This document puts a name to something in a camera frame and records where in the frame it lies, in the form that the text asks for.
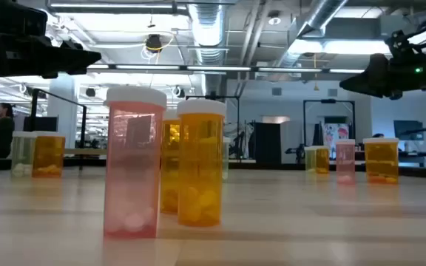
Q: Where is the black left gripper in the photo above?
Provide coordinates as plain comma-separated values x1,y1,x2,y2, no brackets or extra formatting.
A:
0,0,101,89

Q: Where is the white pillar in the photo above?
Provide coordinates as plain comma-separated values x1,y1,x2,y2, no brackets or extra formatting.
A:
47,73,80,149

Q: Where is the colourful poster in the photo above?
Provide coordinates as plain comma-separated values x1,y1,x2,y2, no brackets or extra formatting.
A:
322,123,351,159

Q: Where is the raised wooden shelf board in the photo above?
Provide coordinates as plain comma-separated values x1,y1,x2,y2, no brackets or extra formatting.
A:
63,148,107,157

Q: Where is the wide orange medicine bottle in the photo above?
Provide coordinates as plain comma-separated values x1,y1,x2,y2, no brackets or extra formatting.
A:
31,132,67,179
362,137,400,185
314,146,331,175

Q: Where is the black overhead camera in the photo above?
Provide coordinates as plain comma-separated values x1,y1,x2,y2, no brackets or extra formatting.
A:
145,33,163,53

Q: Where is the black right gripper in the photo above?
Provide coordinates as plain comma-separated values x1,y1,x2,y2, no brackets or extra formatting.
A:
339,5,426,101

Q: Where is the narrow orange medicine bottle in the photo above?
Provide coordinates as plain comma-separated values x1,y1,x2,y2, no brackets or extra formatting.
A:
160,109,181,215
176,98,227,228

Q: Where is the wide silver ceiling duct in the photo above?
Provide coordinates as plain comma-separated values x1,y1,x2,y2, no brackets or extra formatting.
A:
187,0,229,94

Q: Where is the black background rig frame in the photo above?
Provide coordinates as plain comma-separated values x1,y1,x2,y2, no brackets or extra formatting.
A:
302,98,356,149
30,87,88,149

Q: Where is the black background panel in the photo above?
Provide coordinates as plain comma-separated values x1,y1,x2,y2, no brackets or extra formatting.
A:
253,122,283,164

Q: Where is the rig LED light bar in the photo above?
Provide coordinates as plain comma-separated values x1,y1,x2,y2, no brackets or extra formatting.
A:
86,64,366,75

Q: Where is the pink medicine bottle white cap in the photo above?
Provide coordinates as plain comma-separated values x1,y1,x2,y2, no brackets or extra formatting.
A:
103,86,168,240
335,138,356,185

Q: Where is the background computer monitor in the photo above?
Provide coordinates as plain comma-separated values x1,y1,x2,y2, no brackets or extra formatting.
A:
393,119,425,142

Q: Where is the slanted silver ceiling duct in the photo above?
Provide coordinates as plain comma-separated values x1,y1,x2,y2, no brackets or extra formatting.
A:
271,0,349,71

